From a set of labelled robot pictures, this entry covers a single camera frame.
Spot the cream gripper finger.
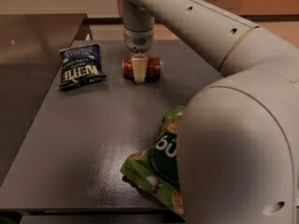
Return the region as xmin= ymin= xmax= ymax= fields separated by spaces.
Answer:
xmin=131 ymin=54 xmax=148 ymax=84

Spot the red coke can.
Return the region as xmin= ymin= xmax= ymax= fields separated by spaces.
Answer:
xmin=122 ymin=57 xmax=163 ymax=80

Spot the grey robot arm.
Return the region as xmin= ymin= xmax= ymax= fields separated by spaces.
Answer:
xmin=126 ymin=0 xmax=299 ymax=224

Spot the blue kettle chips bag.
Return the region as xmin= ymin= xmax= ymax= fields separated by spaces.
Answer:
xmin=58 ymin=44 xmax=107 ymax=91

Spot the dark grey side counter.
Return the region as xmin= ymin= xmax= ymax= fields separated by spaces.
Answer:
xmin=0 ymin=14 xmax=91 ymax=184

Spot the green dang rice chips bag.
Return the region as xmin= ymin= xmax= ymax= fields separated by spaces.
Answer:
xmin=121 ymin=105 xmax=185 ymax=218

